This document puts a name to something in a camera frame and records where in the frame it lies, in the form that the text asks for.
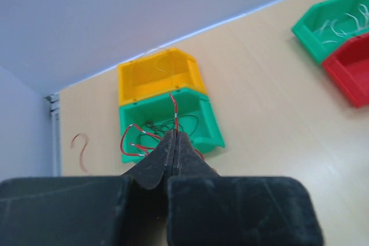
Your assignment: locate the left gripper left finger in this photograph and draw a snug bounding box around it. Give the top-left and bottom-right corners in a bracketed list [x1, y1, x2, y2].
[1, 130, 176, 245]

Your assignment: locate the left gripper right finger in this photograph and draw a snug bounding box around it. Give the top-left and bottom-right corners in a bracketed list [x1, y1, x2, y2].
[167, 132, 324, 245]

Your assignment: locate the red striped wire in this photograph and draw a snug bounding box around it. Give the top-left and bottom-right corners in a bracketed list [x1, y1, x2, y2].
[120, 93, 217, 173]

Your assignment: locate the green plastic bin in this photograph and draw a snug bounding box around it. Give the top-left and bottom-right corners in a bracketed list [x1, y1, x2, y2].
[292, 0, 368, 65]
[119, 88, 225, 164]

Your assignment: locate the brown wire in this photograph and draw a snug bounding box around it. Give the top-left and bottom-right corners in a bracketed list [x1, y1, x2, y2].
[70, 133, 90, 173]

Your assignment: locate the black wire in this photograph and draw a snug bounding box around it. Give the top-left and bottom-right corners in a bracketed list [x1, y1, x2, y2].
[135, 115, 201, 150]

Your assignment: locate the yellow plastic bin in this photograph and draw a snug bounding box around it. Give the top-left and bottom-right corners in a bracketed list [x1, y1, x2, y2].
[117, 48, 207, 106]

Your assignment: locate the yellow wire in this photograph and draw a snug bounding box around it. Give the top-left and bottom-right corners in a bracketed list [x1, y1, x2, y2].
[141, 47, 174, 74]

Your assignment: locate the red plastic bin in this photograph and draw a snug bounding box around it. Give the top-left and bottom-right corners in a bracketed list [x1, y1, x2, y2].
[322, 33, 368, 108]

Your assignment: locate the white wire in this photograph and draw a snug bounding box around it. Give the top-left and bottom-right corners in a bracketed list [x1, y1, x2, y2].
[314, 3, 369, 45]

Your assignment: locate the aluminium left side rail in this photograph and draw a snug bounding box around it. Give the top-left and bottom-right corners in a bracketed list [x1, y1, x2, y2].
[45, 93, 62, 176]

